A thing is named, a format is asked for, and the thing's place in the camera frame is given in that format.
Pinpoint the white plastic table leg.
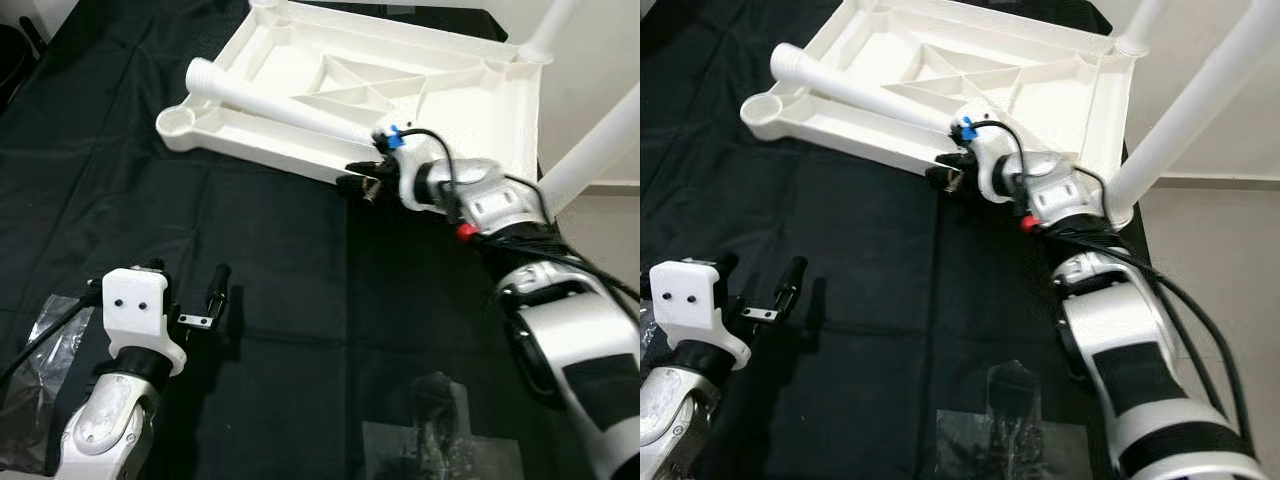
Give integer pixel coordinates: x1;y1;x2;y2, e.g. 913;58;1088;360
185;57;386;146
770;43;966;136
540;85;641;216
1108;0;1280;226
1112;0;1166;56
515;0;581;63

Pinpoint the black tablecloth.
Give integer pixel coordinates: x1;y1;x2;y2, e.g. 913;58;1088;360
640;0;1161;480
0;0;641;480

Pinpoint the white plastic table top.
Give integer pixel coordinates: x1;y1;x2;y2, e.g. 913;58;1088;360
740;0;1141;226
157;0;554;206

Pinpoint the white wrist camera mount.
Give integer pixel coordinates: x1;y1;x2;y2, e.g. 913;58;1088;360
960;115;1011;203
372;125;426;213
648;260;751;371
102;265;188;376

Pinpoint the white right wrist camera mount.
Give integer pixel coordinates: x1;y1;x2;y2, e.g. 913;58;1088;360
960;115;1011;203
372;125;426;213

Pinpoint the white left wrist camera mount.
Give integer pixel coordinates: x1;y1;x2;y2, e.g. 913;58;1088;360
648;260;751;371
102;265;188;376

